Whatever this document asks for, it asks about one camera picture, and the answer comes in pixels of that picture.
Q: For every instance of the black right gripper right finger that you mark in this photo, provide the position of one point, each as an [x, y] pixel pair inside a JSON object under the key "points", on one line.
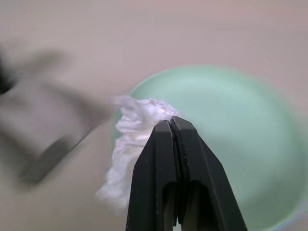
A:
{"points": [[204, 173]]}

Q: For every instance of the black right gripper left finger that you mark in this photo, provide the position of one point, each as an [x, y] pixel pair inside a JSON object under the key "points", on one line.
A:
{"points": [[154, 173]]}

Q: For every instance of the white tissue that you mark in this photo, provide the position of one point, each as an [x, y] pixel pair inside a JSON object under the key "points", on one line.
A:
{"points": [[131, 134]]}

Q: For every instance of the grey glasses case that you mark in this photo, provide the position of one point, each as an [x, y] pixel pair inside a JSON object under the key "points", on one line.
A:
{"points": [[36, 125]]}

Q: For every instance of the light green bowl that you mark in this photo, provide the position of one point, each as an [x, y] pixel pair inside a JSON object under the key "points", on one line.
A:
{"points": [[238, 134]]}

